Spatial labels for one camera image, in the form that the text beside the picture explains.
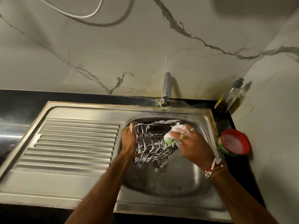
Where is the green scrub sponge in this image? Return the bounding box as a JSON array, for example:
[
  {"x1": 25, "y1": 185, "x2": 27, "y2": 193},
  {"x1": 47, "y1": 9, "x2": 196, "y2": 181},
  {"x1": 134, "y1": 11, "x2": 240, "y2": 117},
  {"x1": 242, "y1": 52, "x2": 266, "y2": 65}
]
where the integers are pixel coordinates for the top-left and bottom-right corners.
[{"x1": 164, "y1": 124, "x2": 187, "y2": 148}]

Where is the white cable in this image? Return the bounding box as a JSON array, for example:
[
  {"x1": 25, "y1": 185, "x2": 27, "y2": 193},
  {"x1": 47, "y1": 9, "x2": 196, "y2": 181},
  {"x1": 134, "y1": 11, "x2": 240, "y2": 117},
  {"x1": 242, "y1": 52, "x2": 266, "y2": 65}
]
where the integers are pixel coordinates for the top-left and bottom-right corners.
[{"x1": 37, "y1": 0, "x2": 105, "y2": 19}]

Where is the sink drain strainer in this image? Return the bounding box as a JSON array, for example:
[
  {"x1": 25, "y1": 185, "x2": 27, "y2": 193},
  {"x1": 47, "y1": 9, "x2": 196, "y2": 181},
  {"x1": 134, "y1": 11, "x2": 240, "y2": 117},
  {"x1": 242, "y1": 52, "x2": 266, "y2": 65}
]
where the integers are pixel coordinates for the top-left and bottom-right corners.
[{"x1": 156, "y1": 157, "x2": 169, "y2": 169}]

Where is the black wire basket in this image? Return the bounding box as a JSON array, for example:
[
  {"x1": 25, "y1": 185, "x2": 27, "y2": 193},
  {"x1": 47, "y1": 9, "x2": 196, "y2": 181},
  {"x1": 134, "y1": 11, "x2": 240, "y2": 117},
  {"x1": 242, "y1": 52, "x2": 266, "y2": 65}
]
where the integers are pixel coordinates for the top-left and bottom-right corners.
[{"x1": 133, "y1": 120, "x2": 183, "y2": 164}]

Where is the person's right hand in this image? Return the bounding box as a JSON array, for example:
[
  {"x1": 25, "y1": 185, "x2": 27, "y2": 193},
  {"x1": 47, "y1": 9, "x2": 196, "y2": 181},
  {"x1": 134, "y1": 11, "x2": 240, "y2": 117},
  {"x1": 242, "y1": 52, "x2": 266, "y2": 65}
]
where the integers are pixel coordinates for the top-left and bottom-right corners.
[{"x1": 176, "y1": 124, "x2": 216, "y2": 169}]

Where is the person's left hand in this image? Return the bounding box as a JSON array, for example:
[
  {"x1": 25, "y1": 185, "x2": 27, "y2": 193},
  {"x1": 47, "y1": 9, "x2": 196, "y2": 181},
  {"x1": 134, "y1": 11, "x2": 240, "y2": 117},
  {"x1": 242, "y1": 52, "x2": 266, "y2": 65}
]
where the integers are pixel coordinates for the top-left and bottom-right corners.
[{"x1": 121, "y1": 122, "x2": 139, "y2": 158}]

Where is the red dishwash paste tub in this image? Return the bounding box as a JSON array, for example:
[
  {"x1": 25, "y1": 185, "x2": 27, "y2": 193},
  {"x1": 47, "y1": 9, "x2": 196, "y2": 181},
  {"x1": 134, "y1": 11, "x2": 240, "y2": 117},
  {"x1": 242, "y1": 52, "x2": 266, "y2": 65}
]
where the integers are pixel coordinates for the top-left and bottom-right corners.
[{"x1": 218, "y1": 129, "x2": 252, "y2": 157}]

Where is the clear dish soap pump bottle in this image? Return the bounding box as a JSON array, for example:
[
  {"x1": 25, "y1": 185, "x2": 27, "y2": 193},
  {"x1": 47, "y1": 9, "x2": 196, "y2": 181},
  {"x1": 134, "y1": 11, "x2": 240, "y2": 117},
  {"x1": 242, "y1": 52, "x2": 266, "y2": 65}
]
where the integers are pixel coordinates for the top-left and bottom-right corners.
[{"x1": 214, "y1": 78, "x2": 245, "y2": 114}]

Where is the person's right forearm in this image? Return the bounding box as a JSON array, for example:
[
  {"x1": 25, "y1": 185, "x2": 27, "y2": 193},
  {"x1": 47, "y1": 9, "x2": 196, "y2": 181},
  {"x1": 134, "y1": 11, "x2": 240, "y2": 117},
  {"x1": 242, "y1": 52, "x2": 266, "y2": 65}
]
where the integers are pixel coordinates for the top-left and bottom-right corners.
[{"x1": 202, "y1": 157, "x2": 281, "y2": 224}]

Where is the stainless steel sink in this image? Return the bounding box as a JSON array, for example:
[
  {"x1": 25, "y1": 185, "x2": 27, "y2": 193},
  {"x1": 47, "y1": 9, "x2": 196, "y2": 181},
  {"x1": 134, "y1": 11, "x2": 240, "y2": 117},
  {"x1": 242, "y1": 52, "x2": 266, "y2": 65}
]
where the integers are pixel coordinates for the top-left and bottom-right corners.
[{"x1": 0, "y1": 101, "x2": 232, "y2": 222}]

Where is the chrome faucet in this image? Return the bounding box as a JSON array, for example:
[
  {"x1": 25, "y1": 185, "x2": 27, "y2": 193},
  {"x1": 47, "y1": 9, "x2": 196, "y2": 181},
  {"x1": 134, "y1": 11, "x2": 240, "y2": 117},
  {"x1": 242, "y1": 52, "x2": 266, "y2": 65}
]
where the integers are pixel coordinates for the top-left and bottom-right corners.
[{"x1": 161, "y1": 72, "x2": 172, "y2": 107}]

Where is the white bead bracelet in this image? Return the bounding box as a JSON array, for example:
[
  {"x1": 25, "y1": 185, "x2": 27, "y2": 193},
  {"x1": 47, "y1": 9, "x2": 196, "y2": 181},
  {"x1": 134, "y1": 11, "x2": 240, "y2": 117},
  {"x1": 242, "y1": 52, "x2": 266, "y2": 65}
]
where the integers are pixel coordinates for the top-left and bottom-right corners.
[{"x1": 202, "y1": 157, "x2": 224, "y2": 179}]

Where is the person's left forearm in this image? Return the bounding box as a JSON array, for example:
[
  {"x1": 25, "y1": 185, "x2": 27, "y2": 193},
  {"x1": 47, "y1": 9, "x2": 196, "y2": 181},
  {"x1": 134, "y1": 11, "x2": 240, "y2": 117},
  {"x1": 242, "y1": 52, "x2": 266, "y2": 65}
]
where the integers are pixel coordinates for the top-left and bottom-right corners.
[{"x1": 65, "y1": 150, "x2": 137, "y2": 224}]

